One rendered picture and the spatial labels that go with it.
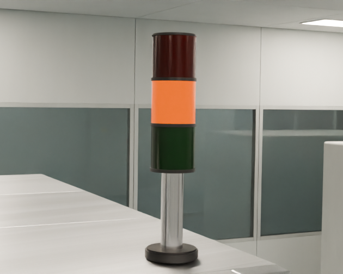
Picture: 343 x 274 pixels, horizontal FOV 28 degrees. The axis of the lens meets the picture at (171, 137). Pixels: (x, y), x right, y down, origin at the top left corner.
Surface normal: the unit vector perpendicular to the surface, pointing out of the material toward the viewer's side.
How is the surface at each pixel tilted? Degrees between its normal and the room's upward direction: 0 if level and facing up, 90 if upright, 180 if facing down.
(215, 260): 0
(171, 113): 90
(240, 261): 0
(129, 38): 90
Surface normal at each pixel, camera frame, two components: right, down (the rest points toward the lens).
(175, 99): 0.06, 0.05
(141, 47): 0.44, 0.05
